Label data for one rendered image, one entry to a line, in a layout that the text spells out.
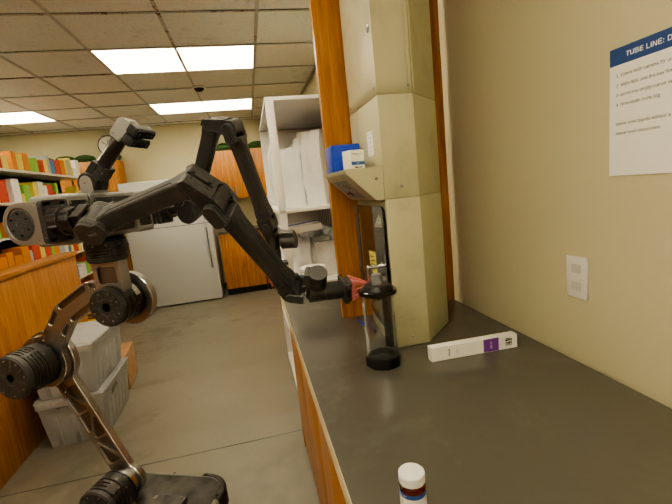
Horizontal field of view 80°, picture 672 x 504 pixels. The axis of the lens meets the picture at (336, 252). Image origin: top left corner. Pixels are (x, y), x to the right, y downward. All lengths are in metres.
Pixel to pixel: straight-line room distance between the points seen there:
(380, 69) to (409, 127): 0.18
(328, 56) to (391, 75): 0.41
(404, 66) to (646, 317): 0.89
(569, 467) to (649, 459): 0.14
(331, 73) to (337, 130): 0.20
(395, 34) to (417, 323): 0.86
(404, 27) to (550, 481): 1.14
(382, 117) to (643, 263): 0.74
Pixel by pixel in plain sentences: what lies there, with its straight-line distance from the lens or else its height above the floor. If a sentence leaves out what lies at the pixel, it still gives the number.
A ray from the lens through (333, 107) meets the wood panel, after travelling 1.59.
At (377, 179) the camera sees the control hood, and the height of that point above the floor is 1.47.
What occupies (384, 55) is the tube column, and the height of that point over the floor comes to 1.82.
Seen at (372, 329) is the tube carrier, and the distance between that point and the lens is 1.15.
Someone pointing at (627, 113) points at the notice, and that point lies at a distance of 1.12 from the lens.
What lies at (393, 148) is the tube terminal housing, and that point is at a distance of 1.24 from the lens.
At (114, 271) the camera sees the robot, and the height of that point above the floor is 1.25.
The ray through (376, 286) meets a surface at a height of 1.18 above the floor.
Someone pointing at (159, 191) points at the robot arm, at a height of 1.50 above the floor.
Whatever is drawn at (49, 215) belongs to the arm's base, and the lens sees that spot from 1.35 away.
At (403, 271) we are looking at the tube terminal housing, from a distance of 1.27.
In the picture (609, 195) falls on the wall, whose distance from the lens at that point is 1.16.
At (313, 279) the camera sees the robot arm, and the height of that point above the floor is 1.21.
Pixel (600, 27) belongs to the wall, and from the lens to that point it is 1.21.
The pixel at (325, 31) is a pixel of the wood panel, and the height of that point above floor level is 2.02.
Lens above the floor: 1.46
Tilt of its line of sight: 9 degrees down
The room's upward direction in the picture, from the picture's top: 6 degrees counter-clockwise
